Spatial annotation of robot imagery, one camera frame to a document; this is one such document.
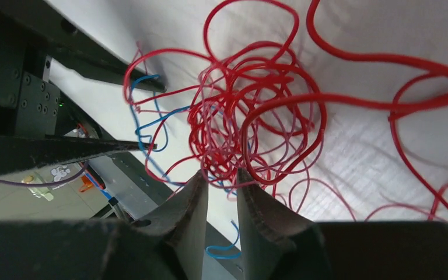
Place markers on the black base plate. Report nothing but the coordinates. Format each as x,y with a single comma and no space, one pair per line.
33,35

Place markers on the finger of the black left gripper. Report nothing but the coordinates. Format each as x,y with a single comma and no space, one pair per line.
18,153

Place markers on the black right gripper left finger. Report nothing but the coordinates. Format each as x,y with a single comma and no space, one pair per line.
166,243

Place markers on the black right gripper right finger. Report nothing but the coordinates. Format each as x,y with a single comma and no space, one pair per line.
277,243

